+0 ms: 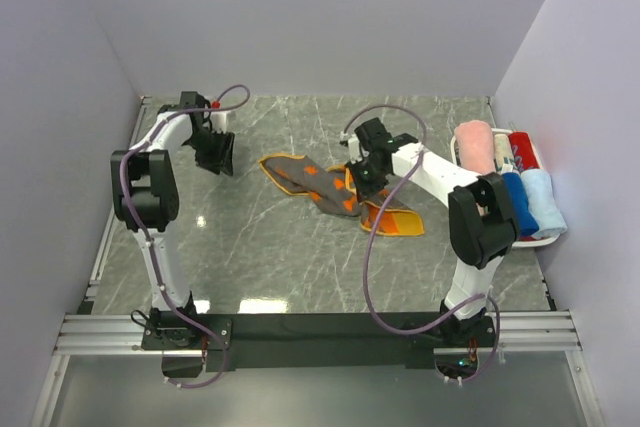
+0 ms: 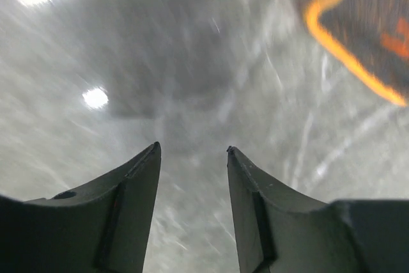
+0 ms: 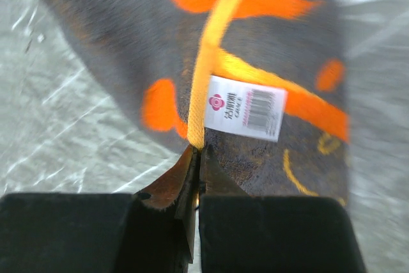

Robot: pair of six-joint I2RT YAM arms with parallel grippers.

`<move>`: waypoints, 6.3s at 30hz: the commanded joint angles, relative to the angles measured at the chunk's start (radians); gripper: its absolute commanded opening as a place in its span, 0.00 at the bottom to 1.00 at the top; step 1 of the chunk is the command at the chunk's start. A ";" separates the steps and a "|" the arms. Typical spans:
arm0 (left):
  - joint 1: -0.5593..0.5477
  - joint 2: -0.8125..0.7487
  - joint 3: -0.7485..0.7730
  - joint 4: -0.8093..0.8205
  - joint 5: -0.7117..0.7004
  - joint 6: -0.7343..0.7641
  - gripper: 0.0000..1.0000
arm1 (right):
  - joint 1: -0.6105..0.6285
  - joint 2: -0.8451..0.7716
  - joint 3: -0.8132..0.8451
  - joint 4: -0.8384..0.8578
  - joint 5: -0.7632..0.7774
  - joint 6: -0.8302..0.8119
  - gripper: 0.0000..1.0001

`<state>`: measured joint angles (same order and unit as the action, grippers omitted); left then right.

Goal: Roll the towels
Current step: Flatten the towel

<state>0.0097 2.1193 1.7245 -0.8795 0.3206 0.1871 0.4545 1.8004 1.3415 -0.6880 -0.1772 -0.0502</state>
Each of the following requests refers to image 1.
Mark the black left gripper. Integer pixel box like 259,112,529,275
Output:
186,128,236,176

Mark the grey orange giraffe towel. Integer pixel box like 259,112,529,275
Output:
259,153,425,237

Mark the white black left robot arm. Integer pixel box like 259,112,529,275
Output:
110,91,239,349

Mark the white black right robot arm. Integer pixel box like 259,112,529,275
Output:
340,118,520,346

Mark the pink rolled towel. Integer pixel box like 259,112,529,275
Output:
454,120,496,175

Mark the cream patterned rolled towel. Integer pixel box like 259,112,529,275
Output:
494,133,518,174

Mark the red rolled towel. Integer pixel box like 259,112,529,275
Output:
508,131,540,172

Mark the dark blue rolled towel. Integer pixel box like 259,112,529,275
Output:
502,172,539,238

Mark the light blue rolled towel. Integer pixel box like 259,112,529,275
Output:
521,169,567,240

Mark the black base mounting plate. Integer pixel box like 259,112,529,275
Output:
141,311,496,372

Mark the white towel basket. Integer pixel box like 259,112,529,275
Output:
450,128,560,248

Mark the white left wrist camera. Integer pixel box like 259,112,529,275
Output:
208,99,234,133

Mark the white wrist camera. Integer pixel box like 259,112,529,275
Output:
339,131,360,157
208,99,234,133

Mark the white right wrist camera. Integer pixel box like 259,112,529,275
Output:
339,131,360,157

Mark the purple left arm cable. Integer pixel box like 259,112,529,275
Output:
119,84,251,389

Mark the aluminium frame rail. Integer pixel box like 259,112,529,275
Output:
33,311,605,426

